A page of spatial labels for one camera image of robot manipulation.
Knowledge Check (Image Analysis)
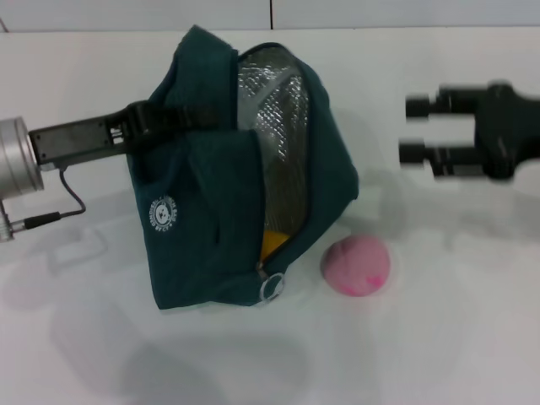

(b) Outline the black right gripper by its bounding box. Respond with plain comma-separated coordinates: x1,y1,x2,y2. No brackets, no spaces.
398,78,540,183

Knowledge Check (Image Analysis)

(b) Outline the yellow banana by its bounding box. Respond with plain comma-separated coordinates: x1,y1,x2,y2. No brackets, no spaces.
260,229,291,262

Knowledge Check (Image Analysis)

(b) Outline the pink peach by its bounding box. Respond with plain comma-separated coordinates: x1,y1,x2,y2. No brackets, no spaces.
321,235,392,299

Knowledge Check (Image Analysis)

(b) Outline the left gripper cable with plug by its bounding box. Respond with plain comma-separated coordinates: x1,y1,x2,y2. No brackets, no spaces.
22,165,88,231

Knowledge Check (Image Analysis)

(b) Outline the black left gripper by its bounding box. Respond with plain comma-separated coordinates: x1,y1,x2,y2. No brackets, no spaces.
27,100,221,169

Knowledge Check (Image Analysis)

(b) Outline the dark teal insulated lunch bag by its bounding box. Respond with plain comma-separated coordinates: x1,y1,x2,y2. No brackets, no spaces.
125,24,360,312

